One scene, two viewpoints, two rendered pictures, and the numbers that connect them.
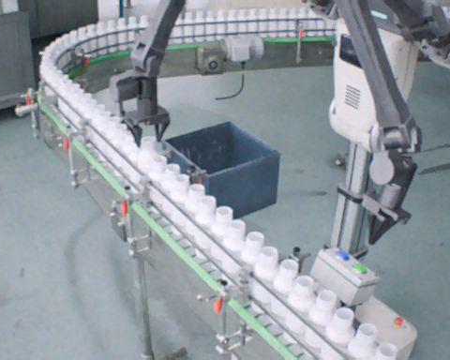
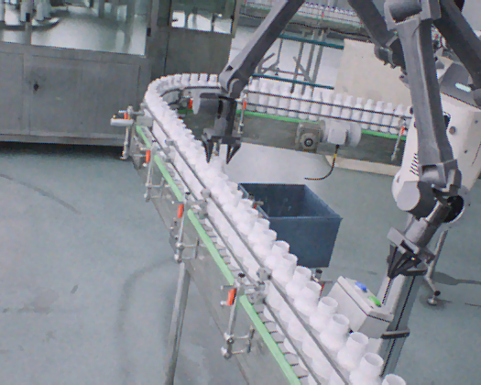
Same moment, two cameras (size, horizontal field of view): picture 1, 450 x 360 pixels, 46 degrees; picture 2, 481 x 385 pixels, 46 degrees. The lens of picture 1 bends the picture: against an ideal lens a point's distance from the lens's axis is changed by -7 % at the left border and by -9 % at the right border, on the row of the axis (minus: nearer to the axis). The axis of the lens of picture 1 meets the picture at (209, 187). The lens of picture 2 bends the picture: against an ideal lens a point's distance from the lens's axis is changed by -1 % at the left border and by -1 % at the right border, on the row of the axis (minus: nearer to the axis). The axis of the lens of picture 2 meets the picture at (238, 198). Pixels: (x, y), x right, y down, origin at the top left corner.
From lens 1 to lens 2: 0.32 m
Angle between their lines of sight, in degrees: 12
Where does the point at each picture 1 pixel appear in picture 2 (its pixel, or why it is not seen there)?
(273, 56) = (369, 148)
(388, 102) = (431, 139)
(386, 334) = not seen: outside the picture
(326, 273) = (341, 298)
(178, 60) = (278, 131)
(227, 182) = (284, 229)
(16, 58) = (131, 101)
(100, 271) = (153, 307)
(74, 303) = (115, 328)
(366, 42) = (420, 78)
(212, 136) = (285, 193)
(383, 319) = not seen: outside the picture
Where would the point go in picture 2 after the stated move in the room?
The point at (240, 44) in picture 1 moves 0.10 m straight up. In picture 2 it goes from (339, 127) to (343, 110)
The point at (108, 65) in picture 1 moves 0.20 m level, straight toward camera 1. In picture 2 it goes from (212, 117) to (208, 127)
